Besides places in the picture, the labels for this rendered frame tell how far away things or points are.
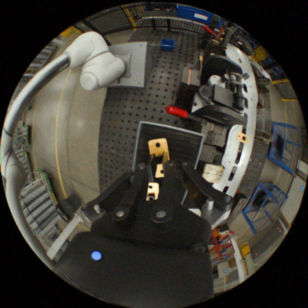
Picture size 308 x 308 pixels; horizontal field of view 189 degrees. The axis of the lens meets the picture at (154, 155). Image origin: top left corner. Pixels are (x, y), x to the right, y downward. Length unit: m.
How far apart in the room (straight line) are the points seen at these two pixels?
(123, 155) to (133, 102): 0.38
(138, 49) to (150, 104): 0.39
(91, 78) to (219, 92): 0.44
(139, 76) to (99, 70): 0.28
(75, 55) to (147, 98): 0.54
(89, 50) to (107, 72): 0.16
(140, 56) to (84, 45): 0.32
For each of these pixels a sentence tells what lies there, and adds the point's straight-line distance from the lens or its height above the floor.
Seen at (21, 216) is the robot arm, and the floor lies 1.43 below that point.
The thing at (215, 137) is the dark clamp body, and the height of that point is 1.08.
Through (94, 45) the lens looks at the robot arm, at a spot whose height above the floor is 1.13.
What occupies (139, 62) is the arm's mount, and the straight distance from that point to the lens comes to 0.65.
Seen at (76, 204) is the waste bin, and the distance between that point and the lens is 2.73.
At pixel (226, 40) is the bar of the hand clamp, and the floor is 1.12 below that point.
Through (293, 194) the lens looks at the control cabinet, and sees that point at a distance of 8.24.
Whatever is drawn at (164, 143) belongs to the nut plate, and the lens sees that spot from 0.22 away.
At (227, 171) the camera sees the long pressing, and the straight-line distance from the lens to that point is 0.50.
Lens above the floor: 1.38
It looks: 74 degrees down
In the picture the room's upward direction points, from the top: 159 degrees counter-clockwise
